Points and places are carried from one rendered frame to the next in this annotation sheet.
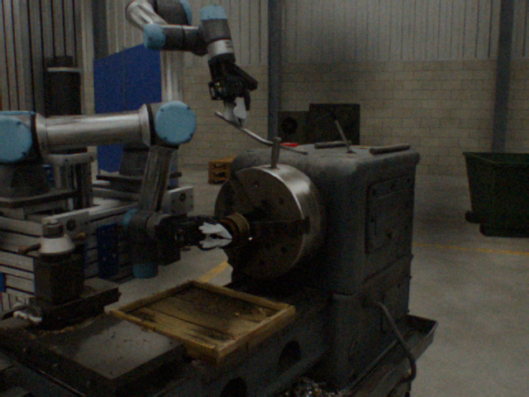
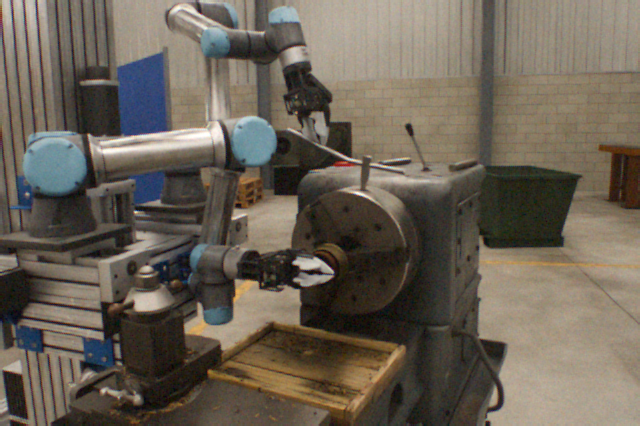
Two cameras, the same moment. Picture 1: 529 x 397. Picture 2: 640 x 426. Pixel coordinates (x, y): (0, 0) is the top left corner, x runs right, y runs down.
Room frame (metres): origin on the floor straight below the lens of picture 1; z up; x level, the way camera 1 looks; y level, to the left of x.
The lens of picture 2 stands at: (0.19, 0.26, 1.39)
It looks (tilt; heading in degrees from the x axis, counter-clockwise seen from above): 9 degrees down; 352
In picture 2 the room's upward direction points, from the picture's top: 1 degrees counter-clockwise
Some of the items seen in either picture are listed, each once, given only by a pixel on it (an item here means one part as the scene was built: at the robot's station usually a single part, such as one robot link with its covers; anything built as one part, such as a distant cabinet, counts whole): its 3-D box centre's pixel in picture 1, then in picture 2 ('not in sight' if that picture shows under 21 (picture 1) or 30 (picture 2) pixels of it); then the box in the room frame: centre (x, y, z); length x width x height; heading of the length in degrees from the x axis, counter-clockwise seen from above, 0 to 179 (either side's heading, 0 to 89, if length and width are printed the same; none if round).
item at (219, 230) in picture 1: (212, 231); (310, 267); (1.24, 0.13, 1.09); 0.09 x 0.06 x 0.03; 54
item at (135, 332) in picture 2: (59, 274); (156, 335); (0.97, 0.41, 1.07); 0.07 x 0.07 x 0.10; 54
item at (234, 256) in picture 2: (162, 226); (241, 262); (1.35, 0.27, 1.08); 0.08 x 0.05 x 0.08; 144
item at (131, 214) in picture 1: (143, 224); (215, 261); (1.40, 0.34, 1.08); 0.11 x 0.08 x 0.09; 54
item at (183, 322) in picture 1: (202, 315); (303, 365); (1.20, 0.15, 0.89); 0.36 x 0.30 x 0.04; 54
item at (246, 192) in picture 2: (239, 169); (233, 192); (9.75, 0.44, 0.22); 1.25 x 0.86 x 0.44; 162
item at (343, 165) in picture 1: (328, 205); (397, 228); (1.76, -0.23, 1.06); 0.59 x 0.48 x 0.39; 144
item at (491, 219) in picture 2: (514, 193); (513, 205); (5.77, -2.96, 0.43); 1.34 x 0.94 x 0.85; 172
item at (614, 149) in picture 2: not in sight; (624, 174); (8.06, -6.40, 0.50); 1.61 x 0.44 x 1.00; 160
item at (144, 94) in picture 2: (126, 122); (115, 147); (8.03, 2.14, 1.18); 4.12 x 0.80 x 2.35; 31
